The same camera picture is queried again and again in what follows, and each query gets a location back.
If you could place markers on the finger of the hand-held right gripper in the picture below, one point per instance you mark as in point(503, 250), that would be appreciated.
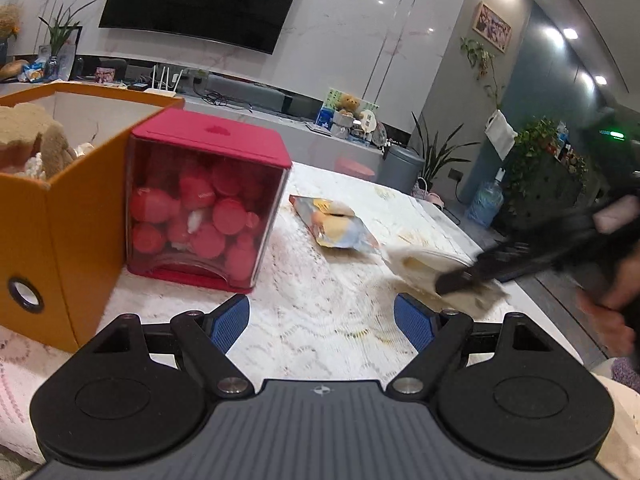
point(510, 252)
point(470, 277)

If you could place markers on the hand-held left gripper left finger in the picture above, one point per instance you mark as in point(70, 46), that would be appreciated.
point(230, 322)

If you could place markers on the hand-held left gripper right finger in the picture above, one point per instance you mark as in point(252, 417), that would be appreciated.
point(412, 322)

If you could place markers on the clear plastic bag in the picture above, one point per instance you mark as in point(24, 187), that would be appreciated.
point(420, 270)

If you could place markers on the orange cardboard box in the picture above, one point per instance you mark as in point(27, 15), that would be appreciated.
point(75, 240)

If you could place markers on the beige plush toy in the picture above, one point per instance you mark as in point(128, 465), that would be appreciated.
point(30, 130)

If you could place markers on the person's right hand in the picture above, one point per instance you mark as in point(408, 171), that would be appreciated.
point(620, 310)

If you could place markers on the blue water bottle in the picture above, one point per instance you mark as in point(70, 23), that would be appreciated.
point(484, 205)

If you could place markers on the dark grey cabinet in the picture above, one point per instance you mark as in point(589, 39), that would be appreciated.
point(545, 195)

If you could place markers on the white lace tablecloth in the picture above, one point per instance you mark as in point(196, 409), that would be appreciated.
point(310, 310)

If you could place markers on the green ivy plant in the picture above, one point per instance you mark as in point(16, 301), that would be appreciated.
point(535, 140)

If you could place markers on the small pink object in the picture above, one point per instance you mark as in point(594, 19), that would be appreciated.
point(435, 199)

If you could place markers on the small white basket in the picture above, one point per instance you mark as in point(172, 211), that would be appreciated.
point(421, 187)

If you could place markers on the pile of pink balls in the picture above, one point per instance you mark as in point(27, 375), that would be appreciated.
point(200, 210)

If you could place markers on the yellow and blue snack packet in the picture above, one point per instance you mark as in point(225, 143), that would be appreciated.
point(340, 230)

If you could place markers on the long-leaved potted plant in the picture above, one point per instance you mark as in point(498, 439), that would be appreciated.
point(440, 155)

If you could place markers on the white hanging bag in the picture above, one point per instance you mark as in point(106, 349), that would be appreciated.
point(500, 132)

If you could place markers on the grey trash bin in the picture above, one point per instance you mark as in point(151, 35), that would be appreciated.
point(400, 170)

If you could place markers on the pink trash bin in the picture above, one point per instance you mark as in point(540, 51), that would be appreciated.
point(355, 166)

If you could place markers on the person's purple fuzzy clothing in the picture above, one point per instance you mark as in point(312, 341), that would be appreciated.
point(627, 375)

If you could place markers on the hanging vine plant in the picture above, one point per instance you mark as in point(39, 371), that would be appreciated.
point(480, 57)

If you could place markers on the white round fan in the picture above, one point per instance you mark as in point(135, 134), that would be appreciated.
point(367, 120)

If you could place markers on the red box with clear front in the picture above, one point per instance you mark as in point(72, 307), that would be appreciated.
point(210, 135)

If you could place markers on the white marble television cabinet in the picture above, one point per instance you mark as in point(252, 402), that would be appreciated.
point(300, 145)

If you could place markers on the small teddy bear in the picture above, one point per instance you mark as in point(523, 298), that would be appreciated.
point(348, 102)

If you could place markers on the blue patterned box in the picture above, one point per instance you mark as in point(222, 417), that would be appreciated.
point(324, 117)

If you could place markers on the green picture card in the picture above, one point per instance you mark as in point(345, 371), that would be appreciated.
point(331, 97)

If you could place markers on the white router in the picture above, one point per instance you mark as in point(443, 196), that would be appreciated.
point(165, 91)

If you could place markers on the pink card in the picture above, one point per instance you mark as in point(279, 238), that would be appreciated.
point(105, 75)

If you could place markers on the blue snack packets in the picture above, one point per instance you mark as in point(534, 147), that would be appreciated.
point(34, 72)

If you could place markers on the brown bread loaf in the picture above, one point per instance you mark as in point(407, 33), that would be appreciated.
point(12, 69)

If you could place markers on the green plant in glass vase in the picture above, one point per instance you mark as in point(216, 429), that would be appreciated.
point(62, 30)

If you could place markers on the dried flowers in dark vase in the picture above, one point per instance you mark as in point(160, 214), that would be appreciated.
point(9, 20)

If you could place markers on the framed wall picture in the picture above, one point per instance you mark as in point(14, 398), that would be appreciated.
point(492, 27)

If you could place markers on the black wall television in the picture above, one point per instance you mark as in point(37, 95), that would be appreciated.
point(200, 0)

